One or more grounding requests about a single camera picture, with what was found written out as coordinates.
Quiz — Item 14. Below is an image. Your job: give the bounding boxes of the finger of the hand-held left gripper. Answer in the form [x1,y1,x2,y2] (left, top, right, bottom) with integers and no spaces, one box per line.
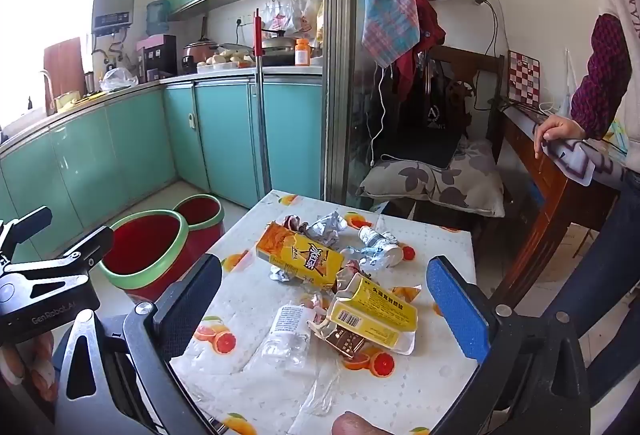
[0,206,54,261]
[5,226,116,288]

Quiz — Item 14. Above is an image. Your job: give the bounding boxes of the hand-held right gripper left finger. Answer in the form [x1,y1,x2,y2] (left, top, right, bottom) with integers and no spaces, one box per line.
[50,254,226,435]

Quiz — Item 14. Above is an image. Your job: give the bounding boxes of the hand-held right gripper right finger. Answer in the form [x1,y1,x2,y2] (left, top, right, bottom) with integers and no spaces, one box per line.
[425,256,593,435]

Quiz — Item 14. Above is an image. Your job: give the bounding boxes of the large red bin green rim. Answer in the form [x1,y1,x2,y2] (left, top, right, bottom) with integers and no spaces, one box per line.
[96,210,211,306]

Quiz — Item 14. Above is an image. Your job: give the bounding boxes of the yellow medicine box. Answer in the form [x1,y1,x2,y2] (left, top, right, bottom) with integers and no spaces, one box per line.
[327,272,419,347]

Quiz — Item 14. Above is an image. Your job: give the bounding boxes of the clear plastic bottle white label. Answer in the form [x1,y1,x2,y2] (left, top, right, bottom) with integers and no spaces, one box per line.
[260,302,321,368]

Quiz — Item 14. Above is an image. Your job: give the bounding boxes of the brown snack packet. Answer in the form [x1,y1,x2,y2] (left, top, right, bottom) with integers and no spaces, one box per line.
[320,327,372,359]

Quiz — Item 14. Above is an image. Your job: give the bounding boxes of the yellow orange carton box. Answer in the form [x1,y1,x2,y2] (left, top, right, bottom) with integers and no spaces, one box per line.
[256,221,346,293]

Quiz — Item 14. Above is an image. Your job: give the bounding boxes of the person's left hand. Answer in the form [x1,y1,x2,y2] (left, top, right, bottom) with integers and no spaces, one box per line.
[0,332,56,418]

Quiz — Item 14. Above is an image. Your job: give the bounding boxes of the person's right hand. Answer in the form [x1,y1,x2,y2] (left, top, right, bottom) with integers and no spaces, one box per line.
[332,411,382,435]

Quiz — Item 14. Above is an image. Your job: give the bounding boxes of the small white plastic bottle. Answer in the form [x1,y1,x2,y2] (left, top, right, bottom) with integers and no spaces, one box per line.
[357,226,404,268]

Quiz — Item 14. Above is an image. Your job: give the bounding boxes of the small red bin green rim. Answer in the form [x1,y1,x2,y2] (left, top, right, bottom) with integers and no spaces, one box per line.
[172,194,226,247]

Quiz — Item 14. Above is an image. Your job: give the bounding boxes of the orange fruit print tablecloth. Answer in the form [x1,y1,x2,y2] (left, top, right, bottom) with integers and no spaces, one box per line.
[167,189,478,435]

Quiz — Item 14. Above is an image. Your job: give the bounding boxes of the leaf print pillow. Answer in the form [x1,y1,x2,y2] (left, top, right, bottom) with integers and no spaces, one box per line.
[356,138,506,219]

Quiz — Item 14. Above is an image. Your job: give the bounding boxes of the brown wooden table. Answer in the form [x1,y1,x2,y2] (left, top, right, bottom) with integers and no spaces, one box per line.
[492,107,621,311]

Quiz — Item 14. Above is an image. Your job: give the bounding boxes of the wooden cutting board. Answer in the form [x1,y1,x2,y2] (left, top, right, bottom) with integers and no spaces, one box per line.
[43,37,89,116]

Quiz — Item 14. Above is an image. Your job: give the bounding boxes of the large crumpled silver foil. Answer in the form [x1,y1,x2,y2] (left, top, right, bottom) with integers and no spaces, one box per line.
[305,211,349,246]

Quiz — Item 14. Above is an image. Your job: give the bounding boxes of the white plastic bag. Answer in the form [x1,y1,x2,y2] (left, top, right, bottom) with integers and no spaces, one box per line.
[100,67,140,92]

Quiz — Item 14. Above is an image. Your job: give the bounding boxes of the teal lower kitchen cabinets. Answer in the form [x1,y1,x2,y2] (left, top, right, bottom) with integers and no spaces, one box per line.
[0,74,326,261]

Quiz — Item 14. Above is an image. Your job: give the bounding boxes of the white patterned table runner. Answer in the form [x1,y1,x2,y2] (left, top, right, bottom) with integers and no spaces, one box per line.
[537,135,627,189]

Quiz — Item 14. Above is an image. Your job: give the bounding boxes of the pink black kitchen appliance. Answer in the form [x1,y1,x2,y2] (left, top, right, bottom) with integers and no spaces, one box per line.
[136,35,179,84]

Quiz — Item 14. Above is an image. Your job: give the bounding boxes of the black bag white logo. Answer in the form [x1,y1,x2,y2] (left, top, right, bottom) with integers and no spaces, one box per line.
[400,60,477,142]

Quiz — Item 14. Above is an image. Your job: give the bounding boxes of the red cooking pot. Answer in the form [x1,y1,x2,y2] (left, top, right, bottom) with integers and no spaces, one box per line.
[181,40,219,74]

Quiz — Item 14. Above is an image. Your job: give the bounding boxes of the tray of white buns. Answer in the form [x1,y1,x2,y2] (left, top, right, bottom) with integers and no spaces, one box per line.
[196,51,254,74]

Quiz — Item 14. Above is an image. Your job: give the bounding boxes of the blue water jug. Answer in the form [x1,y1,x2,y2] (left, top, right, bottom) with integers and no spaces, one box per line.
[146,0,172,36]

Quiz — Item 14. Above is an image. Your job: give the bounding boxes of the red white checkered board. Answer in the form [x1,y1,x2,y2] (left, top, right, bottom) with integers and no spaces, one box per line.
[507,50,542,106]

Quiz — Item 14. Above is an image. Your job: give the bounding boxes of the dark wooden chair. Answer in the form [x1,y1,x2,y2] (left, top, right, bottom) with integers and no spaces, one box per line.
[385,46,507,228]

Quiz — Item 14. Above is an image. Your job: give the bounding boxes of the metal framed glass door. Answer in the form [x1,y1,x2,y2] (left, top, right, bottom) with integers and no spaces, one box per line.
[323,0,436,206]

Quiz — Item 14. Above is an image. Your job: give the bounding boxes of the wok with lid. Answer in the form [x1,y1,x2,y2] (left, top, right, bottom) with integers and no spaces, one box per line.
[260,30,302,66]

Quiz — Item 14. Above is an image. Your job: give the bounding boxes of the red garment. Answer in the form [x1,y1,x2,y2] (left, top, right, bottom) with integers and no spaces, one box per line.
[392,0,447,96]

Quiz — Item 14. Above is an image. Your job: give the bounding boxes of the hanging plastic bags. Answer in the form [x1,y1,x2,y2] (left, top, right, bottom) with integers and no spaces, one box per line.
[260,0,324,40]

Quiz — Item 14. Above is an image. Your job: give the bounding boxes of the white cable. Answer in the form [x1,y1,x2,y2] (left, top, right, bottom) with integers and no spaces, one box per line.
[367,65,392,166]

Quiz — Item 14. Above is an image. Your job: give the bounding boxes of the black cable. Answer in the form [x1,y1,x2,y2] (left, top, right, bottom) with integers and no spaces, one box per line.
[475,0,507,112]

